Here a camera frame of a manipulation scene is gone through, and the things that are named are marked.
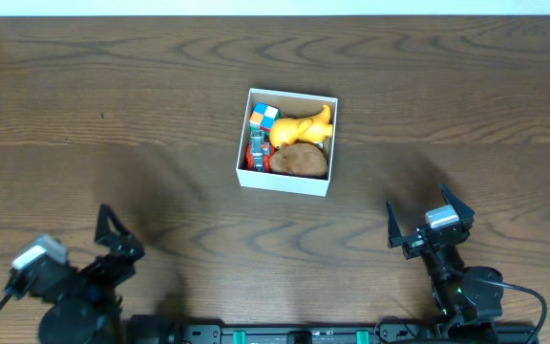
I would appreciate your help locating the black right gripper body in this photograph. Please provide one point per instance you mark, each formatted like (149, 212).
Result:
(416, 245)

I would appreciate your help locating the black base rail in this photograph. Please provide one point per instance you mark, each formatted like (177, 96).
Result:
(149, 329)

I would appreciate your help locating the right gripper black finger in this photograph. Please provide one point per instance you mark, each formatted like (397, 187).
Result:
(395, 238)
(465, 213)

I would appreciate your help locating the white cardboard box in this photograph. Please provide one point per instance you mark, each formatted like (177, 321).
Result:
(293, 105)

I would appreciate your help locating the orange toy dinosaur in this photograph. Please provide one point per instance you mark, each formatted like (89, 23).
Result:
(313, 129)

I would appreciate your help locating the brown plush toy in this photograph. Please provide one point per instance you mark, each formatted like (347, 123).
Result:
(300, 160)

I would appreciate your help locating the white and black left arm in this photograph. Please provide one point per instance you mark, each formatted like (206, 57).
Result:
(85, 307)

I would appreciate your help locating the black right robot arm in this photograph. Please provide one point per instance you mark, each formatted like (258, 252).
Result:
(466, 295)

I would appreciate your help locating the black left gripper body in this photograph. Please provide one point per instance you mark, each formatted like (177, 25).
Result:
(119, 244)

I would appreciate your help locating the red and grey toy truck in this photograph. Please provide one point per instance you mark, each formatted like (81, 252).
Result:
(258, 152)

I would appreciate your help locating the colourful two-by-two puzzle cube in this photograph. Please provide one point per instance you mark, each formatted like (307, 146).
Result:
(263, 117)

